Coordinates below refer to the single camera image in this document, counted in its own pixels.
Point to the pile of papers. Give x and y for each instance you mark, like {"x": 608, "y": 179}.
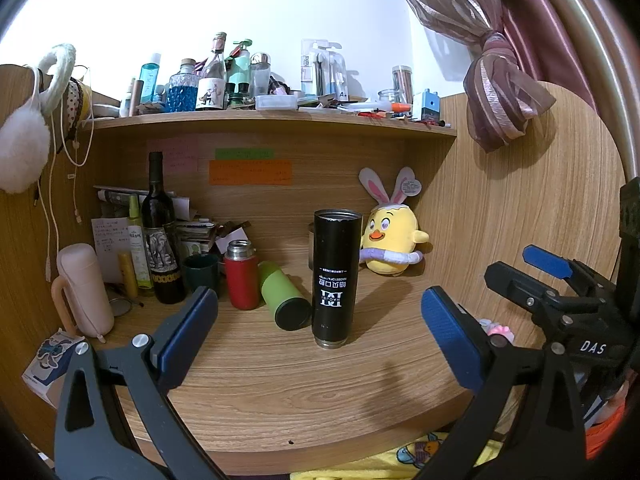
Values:
{"x": 195, "y": 232}

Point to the yellow spray bottle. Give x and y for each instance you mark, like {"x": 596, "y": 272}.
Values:
{"x": 136, "y": 245}

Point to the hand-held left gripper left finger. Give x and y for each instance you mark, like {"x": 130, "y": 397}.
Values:
{"x": 192, "y": 327}

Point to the blue cartoon box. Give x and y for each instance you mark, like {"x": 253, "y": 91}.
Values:
{"x": 50, "y": 360}

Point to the yellow tube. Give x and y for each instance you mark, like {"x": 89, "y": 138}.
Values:
{"x": 128, "y": 275}

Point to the clear labelled glass bottle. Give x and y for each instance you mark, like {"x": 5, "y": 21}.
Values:
{"x": 211, "y": 85}

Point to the black cup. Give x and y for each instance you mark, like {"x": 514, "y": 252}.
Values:
{"x": 336, "y": 270}

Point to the white fluffy earmuffs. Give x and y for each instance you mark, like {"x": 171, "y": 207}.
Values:
{"x": 20, "y": 150}

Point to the teal plastic bottle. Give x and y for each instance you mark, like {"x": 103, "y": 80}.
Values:
{"x": 149, "y": 80}

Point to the wooden shelf board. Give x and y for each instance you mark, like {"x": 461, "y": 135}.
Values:
{"x": 275, "y": 122}

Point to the dotted headband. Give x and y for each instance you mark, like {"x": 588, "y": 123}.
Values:
{"x": 75, "y": 105}

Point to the empty glass jar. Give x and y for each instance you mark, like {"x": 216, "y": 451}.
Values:
{"x": 389, "y": 100}

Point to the orange cloth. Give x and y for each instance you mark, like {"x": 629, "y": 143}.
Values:
{"x": 605, "y": 435}

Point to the dark wine bottle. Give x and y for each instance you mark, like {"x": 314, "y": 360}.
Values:
{"x": 160, "y": 255}

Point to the glass bottle with blue beads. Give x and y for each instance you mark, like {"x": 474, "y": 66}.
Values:
{"x": 182, "y": 92}

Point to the pink sticky note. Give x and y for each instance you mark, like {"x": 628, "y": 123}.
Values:
{"x": 172, "y": 155}

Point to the orange sticky note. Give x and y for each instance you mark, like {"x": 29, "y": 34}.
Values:
{"x": 250, "y": 172}

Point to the small toothbrush package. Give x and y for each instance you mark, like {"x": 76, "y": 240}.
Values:
{"x": 339, "y": 77}

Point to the green cup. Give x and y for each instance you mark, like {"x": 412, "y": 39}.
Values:
{"x": 282, "y": 295}

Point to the dark green mug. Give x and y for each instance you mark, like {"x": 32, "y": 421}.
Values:
{"x": 201, "y": 272}

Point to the yellow chick plush toy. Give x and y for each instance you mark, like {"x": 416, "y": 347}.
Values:
{"x": 392, "y": 240}

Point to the pink striped curtain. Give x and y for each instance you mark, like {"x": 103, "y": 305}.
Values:
{"x": 500, "y": 85}

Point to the pink small toy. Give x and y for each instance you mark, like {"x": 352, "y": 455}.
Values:
{"x": 497, "y": 330}

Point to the orange marker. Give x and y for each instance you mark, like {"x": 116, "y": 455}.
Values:
{"x": 400, "y": 107}

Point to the red thermos bottle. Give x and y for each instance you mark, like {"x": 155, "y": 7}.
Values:
{"x": 241, "y": 280}

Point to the jar of pencils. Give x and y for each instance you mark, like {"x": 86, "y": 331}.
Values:
{"x": 402, "y": 85}

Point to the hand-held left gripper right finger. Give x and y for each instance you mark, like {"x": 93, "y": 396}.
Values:
{"x": 450, "y": 332}

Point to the pink water bottle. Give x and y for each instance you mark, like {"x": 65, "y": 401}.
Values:
{"x": 85, "y": 290}

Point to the green sticky note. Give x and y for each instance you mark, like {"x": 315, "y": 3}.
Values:
{"x": 245, "y": 153}

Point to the clear plastic box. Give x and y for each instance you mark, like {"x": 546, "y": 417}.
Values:
{"x": 275, "y": 102}

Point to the white handwritten paper note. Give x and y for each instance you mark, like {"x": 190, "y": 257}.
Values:
{"x": 110, "y": 245}

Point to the green pump bottle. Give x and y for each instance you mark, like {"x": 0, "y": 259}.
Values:
{"x": 241, "y": 65}

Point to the blue pencil sharpener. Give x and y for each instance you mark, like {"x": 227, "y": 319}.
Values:
{"x": 426, "y": 106}

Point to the large toothbrush package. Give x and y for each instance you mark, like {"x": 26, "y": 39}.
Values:
{"x": 314, "y": 70}

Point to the small clear bottle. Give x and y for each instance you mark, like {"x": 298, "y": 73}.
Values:
{"x": 260, "y": 72}

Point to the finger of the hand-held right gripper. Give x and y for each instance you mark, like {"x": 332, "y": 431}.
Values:
{"x": 547, "y": 260}
{"x": 510, "y": 280}

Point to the yellow cartoon blanket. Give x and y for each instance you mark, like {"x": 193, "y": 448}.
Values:
{"x": 380, "y": 465}

